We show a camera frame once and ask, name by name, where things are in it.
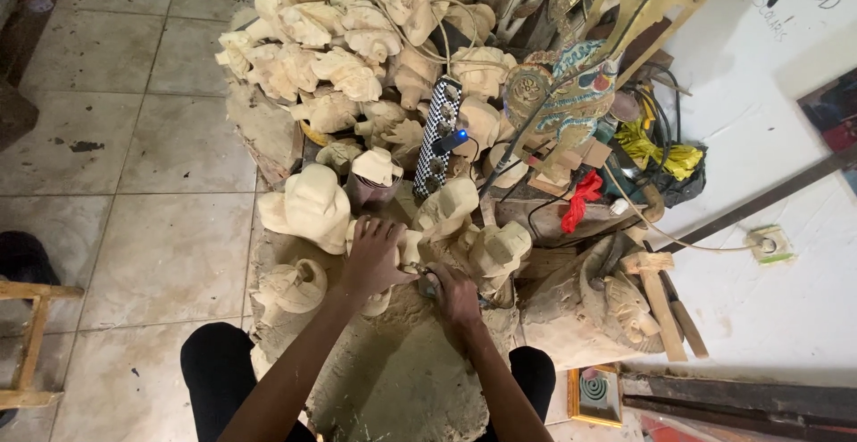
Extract person's left hand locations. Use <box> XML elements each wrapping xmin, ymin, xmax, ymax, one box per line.
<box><xmin>338</xmin><ymin>215</ymin><xmax>420</xmax><ymax>302</ymax></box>

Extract person's right hand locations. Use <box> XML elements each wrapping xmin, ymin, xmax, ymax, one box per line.
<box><xmin>425</xmin><ymin>263</ymin><xmax>484</xmax><ymax>336</ymax></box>

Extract grey rotary carving tool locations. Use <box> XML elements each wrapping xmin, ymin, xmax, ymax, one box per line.
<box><xmin>406</xmin><ymin>261</ymin><xmax>439</xmax><ymax>300</ymax></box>

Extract small unfinished wooden carving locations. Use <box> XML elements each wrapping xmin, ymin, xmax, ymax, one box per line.
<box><xmin>345</xmin><ymin>220</ymin><xmax>425</xmax><ymax>275</ymax></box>

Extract blocky carved wooden head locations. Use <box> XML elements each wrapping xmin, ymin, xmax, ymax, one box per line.
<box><xmin>454</xmin><ymin>220</ymin><xmax>534</xmax><ymax>297</ymax></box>

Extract rounded carved wooden head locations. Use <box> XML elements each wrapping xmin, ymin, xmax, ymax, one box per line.
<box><xmin>412</xmin><ymin>177</ymin><xmax>480</xmax><ymax>242</ymax></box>

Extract brown cylinder container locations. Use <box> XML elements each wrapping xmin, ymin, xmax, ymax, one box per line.
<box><xmin>344</xmin><ymin>171</ymin><xmax>400</xmax><ymax>217</ymax></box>

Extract small carved head on cylinder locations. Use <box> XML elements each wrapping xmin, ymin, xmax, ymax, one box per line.
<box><xmin>351</xmin><ymin>146</ymin><xmax>405</xmax><ymax>188</ymax></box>

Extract checkered power strip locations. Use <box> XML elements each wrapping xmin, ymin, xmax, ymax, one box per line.
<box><xmin>412</xmin><ymin>75</ymin><xmax>464</xmax><ymax>200</ymax></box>

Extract blue lit charger plug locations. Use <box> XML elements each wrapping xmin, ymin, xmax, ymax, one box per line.
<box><xmin>431</xmin><ymin>129</ymin><xmax>470</xmax><ymax>156</ymax></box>

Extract carved wooden head with loop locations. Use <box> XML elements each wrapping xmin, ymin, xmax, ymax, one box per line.
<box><xmin>251</xmin><ymin>259</ymin><xmax>329</xmax><ymax>326</ymax></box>

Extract large carved wooden head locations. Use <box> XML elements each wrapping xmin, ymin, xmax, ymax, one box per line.
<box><xmin>257</xmin><ymin>163</ymin><xmax>353</xmax><ymax>256</ymax></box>

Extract large dusty carved wooden mask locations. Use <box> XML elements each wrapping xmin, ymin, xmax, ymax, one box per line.
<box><xmin>520</xmin><ymin>233</ymin><xmax>665</xmax><ymax>367</ymax></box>

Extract red plastic bag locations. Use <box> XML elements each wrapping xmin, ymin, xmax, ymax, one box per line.
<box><xmin>560</xmin><ymin>170</ymin><xmax>604</xmax><ymax>234</ymax></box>

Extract gold framed picture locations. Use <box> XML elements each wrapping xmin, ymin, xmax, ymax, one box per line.
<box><xmin>567</xmin><ymin>364</ymin><xmax>624</xmax><ymax>429</ymax></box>

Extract green power tool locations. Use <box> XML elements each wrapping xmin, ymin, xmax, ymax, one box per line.
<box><xmin>598</xmin><ymin>139</ymin><xmax>649</xmax><ymax>203</ymax></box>

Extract wooden mallet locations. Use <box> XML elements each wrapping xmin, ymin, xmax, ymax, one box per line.
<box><xmin>619</xmin><ymin>250</ymin><xmax>690</xmax><ymax>363</ymax></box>

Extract painted leather shadow puppet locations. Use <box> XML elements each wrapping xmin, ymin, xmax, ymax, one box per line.
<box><xmin>502</xmin><ymin>39</ymin><xmax>621</xmax><ymax>162</ymax></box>

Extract person's black trousers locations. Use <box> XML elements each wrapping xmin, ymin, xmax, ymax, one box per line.
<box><xmin>179</xmin><ymin>321</ymin><xmax>557</xmax><ymax>442</ymax></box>

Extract heap of unpainted carved heads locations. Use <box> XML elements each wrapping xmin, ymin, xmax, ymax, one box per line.
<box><xmin>216</xmin><ymin>0</ymin><xmax>520</xmax><ymax>162</ymax></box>

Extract yellow plastic bag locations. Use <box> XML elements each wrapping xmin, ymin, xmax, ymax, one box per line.
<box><xmin>614</xmin><ymin>119</ymin><xmax>704</xmax><ymax>182</ymax></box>

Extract black plastic bag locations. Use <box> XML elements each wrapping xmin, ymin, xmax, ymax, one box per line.
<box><xmin>641</xmin><ymin>146</ymin><xmax>708</xmax><ymax>209</ymax></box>

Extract dark wooden planks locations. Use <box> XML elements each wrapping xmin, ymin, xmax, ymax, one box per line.
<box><xmin>621</xmin><ymin>371</ymin><xmax>857</xmax><ymax>442</ymax></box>

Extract unpainted golden leather puppet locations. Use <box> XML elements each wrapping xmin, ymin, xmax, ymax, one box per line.
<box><xmin>581</xmin><ymin>0</ymin><xmax>708</xmax><ymax>91</ymax></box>

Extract long dark wooden slat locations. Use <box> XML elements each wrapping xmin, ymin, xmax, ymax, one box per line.
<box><xmin>659</xmin><ymin>143</ymin><xmax>857</xmax><ymax>255</ymax></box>

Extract black cloth item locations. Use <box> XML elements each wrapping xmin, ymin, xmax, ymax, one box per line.
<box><xmin>0</xmin><ymin>230</ymin><xmax>62</xmax><ymax>288</ymax></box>

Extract dark wooden furniture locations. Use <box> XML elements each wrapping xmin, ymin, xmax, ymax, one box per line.
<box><xmin>0</xmin><ymin>0</ymin><xmax>83</xmax><ymax>151</ymax></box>

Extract beige power cable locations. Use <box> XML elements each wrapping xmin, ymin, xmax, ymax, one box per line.
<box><xmin>601</xmin><ymin>161</ymin><xmax>761</xmax><ymax>254</ymax></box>

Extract wooden handled chisel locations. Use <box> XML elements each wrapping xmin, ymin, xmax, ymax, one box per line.
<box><xmin>659</xmin><ymin>271</ymin><xmax>710</xmax><ymax>360</ymax></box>

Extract white wall socket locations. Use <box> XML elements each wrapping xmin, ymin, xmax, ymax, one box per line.
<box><xmin>746</xmin><ymin>225</ymin><xmax>797</xmax><ymax>266</ymax></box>

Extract wooden stool frame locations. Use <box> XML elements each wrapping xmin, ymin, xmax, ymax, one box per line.
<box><xmin>0</xmin><ymin>280</ymin><xmax>85</xmax><ymax>410</ymax></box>

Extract dark wall picture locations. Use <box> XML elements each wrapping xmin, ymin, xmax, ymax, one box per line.
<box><xmin>797</xmin><ymin>67</ymin><xmax>857</xmax><ymax>196</ymax></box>

